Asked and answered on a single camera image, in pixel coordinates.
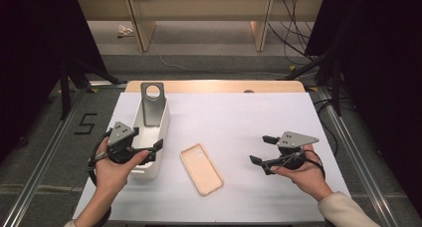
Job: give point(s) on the yellow floor tape piece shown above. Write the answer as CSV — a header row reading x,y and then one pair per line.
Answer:
x,y
313,88
94,90
292,68

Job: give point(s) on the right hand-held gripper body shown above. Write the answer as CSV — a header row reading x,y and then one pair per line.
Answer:
x,y
295,139

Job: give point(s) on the person's left hand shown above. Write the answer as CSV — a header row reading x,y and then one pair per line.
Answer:
x,y
109,177

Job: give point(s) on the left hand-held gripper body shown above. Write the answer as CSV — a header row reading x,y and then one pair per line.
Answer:
x,y
119,132

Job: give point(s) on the dark curtain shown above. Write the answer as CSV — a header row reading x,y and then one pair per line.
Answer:
x,y
388,71
30,54

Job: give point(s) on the white plastic storage box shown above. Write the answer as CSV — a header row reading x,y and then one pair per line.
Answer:
x,y
147,135

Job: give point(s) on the wooden table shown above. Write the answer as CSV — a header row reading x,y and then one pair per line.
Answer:
x,y
205,86

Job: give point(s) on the crumpled white paper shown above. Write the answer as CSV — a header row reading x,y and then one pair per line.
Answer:
x,y
124,30

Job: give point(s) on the wooden shelf unit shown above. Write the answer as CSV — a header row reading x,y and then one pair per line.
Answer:
x,y
199,6

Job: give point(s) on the white table mat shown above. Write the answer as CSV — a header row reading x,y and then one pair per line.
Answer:
x,y
265,120

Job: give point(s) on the aluminium floor rail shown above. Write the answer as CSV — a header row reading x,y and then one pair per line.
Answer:
x,y
46,157
351,144

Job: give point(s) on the beige phone case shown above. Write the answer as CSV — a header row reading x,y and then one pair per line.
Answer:
x,y
201,170

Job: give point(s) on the person's right hand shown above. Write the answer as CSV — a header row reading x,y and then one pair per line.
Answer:
x,y
308,177

